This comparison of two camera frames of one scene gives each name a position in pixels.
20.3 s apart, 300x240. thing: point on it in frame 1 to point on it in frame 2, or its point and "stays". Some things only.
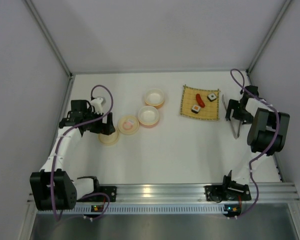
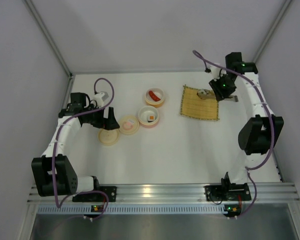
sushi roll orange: (195, 108) to (151, 118)
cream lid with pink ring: (128, 125) stays
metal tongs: (226, 110) to (211, 94)
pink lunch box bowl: (148, 116) stays
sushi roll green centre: (211, 97) to (202, 94)
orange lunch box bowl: (154, 97) stays
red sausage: (200, 101) to (155, 98)
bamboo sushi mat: (210, 111) stays
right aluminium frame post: (268, 36) stays
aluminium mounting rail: (268, 193) stays
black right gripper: (233, 110) to (217, 93)
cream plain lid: (109, 140) stays
